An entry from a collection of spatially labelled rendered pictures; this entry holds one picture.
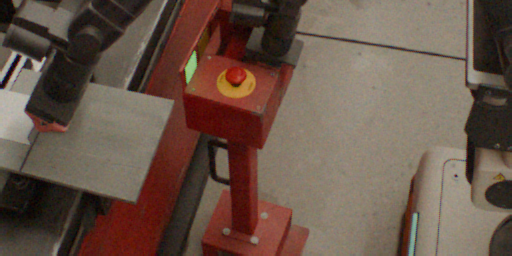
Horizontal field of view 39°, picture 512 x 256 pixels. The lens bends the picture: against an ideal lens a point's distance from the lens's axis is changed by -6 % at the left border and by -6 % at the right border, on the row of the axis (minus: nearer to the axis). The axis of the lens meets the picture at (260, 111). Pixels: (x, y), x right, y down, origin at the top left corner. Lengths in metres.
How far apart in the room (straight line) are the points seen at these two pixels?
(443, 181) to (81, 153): 1.09
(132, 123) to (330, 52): 1.47
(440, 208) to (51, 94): 1.14
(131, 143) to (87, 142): 0.07
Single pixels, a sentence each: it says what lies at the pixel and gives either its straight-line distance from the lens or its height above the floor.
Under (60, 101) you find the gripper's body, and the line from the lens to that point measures 1.05.
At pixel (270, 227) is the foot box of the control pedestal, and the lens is 2.02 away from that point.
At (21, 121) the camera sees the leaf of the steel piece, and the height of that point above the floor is 1.00.
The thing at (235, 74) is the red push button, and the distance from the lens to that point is 1.41.
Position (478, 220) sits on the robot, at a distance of 1.92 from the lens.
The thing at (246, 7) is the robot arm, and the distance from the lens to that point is 1.37.
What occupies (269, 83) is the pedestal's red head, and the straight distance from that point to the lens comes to 1.44.
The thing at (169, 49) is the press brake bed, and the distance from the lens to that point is 1.54.
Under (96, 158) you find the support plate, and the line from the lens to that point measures 1.10.
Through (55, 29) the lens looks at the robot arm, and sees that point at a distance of 0.96.
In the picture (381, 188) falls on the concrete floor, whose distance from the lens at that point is 2.24.
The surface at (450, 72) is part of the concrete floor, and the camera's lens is 2.54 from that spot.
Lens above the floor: 1.91
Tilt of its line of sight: 54 degrees down
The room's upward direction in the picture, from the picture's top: straight up
